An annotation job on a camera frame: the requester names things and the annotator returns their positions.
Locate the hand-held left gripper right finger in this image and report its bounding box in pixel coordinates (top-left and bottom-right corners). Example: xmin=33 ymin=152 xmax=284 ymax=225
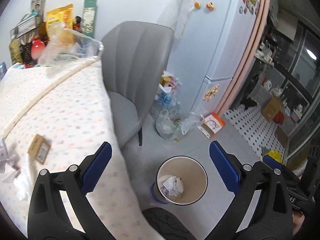
xmin=205 ymin=140 xmax=293 ymax=240

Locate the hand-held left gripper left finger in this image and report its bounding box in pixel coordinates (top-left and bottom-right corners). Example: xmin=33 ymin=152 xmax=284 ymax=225
xmin=27 ymin=141 xmax=113 ymax=240

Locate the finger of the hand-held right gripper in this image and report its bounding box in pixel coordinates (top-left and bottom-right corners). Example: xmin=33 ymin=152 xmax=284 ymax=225
xmin=262 ymin=154 xmax=300 ymax=180

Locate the cream round waste bin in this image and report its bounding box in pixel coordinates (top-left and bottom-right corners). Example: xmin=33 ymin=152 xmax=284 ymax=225
xmin=155 ymin=156 xmax=208 ymax=205

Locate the white tissue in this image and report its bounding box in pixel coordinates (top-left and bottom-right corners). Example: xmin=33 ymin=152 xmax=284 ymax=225
xmin=162 ymin=176 xmax=184 ymax=193
xmin=0 ymin=171 xmax=34 ymax=202

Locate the clear plastic wrapper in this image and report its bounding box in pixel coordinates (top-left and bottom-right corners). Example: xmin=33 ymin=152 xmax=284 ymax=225
xmin=164 ymin=189 xmax=184 ymax=200

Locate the small brown cardboard box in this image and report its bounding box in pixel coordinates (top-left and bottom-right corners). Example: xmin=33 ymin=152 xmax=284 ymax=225
xmin=27 ymin=134 xmax=52 ymax=165

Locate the red bag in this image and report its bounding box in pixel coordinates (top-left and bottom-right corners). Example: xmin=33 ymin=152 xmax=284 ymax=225
xmin=272 ymin=111 xmax=287 ymax=125

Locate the orange and white cardboard box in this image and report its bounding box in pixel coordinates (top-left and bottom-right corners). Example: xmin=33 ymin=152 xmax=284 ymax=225
xmin=197 ymin=113 xmax=226 ymax=139

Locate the large brown cardboard box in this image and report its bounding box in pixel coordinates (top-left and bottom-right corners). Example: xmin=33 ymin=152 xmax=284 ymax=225
xmin=261 ymin=96 xmax=284 ymax=122

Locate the white lace cloth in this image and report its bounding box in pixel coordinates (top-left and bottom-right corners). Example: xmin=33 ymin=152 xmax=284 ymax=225
xmin=251 ymin=85 xmax=272 ymax=105

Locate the clear plastic bag of bottles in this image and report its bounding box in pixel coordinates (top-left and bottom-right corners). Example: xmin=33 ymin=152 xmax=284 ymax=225
xmin=155 ymin=109 xmax=200 ymax=142

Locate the long colourful fridge magnet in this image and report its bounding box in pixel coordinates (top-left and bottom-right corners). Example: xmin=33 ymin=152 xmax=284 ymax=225
xmin=204 ymin=84 xmax=220 ymax=102

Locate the white plastic bag of packages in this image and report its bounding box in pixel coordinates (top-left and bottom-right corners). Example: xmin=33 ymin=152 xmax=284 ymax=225
xmin=154 ymin=70 xmax=182 ymax=110

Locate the grey upholstered chair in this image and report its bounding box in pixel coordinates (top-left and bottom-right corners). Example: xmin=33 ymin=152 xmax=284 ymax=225
xmin=100 ymin=21 xmax=174 ymax=147

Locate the large clear plastic bag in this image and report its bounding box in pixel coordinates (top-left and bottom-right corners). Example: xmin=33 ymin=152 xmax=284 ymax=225
xmin=37 ymin=22 xmax=104 ymax=67

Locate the white refrigerator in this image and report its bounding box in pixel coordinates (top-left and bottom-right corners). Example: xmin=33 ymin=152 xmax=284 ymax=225
xmin=156 ymin=0 xmax=260 ymax=115

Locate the pink round vase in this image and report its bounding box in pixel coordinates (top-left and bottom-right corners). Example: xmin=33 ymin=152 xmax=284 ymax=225
xmin=31 ymin=36 xmax=47 ymax=58

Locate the black chopstick holder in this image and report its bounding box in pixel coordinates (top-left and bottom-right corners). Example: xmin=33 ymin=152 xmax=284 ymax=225
xmin=21 ymin=34 xmax=34 ymax=63

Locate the glass jar of dried flowers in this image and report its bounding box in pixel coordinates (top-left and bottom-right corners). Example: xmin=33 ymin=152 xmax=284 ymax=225
xmin=9 ymin=39 xmax=22 ymax=64

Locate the tall green box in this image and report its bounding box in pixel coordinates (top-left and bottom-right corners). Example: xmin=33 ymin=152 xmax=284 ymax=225
xmin=82 ymin=0 xmax=99 ymax=37

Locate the yellow snack bag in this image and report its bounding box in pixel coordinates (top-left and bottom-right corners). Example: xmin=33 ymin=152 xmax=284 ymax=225
xmin=46 ymin=4 xmax=75 ymax=43

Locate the cluster of fridge magnets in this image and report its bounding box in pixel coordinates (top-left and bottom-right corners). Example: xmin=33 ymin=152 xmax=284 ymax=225
xmin=239 ymin=0 xmax=260 ymax=15

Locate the white mesh bag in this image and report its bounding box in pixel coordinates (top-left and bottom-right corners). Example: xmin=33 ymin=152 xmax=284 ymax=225
xmin=175 ymin=0 xmax=194 ymax=39

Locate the black wire basket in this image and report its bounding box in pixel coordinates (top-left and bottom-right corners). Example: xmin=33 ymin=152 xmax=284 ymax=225
xmin=10 ymin=15 xmax=42 ymax=39

